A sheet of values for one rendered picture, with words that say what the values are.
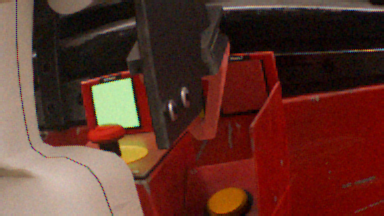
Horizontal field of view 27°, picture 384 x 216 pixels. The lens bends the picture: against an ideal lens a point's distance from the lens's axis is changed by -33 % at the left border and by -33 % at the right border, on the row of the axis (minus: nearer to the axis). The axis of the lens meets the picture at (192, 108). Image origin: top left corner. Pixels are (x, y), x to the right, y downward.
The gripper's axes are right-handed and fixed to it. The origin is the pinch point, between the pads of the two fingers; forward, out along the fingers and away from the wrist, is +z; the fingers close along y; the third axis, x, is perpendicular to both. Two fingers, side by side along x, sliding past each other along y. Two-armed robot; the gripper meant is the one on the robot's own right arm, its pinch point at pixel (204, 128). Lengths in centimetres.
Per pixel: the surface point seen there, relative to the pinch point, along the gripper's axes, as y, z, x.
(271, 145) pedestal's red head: 1.4, 3.4, -5.1
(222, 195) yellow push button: 0.8, 7.5, 0.1
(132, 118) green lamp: 10.0, 3.2, 9.1
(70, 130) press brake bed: 22.0, 9.6, 22.5
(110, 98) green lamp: 10.6, 1.1, 11.1
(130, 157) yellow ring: 0.9, 2.4, 7.3
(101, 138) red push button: 0.3, 0.0, 9.4
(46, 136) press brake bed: 22.0, 10.1, 27.2
